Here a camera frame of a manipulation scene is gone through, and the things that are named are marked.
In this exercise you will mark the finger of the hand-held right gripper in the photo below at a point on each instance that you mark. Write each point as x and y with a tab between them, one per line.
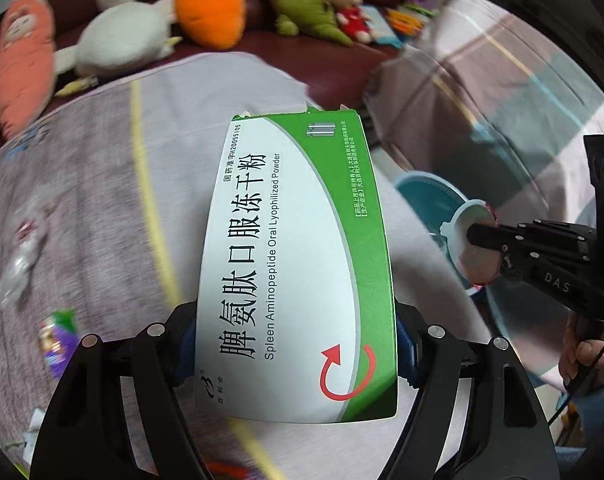
527	261
532	237

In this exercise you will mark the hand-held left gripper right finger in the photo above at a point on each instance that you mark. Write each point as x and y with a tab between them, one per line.
404	355

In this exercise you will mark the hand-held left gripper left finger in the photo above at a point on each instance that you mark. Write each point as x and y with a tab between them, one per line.
187	355

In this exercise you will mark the white round lid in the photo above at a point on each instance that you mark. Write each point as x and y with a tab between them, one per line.
457	255

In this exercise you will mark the blue round bin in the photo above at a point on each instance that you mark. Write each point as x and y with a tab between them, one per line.
427	205

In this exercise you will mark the green and white medicine box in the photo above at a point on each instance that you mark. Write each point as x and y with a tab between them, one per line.
292	260

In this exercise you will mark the person's right hand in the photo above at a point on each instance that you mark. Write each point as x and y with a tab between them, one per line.
589	355

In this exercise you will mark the purple snack packet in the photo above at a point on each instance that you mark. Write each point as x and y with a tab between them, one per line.
57	340

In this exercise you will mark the plaid blanket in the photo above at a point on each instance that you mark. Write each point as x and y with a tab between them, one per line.
507	85

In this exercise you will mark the white woven cloth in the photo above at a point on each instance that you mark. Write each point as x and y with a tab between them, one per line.
107	210

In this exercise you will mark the clear plastic wrapper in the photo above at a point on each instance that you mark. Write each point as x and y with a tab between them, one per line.
24	255

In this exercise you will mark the dark red leather sofa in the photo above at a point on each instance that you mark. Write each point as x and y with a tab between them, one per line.
332	75

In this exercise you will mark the bear plush in red clothes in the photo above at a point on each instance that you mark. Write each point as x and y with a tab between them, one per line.
352	17

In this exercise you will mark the white goose plush toy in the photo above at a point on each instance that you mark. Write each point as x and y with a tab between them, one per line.
122	35

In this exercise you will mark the green dinosaur plush toy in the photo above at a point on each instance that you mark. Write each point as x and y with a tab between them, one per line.
302	5

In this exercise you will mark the pink carrot plush toy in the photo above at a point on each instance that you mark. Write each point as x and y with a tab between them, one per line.
22	60

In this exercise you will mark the orange carrot plush toy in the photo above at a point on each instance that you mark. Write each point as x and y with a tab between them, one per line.
207	5

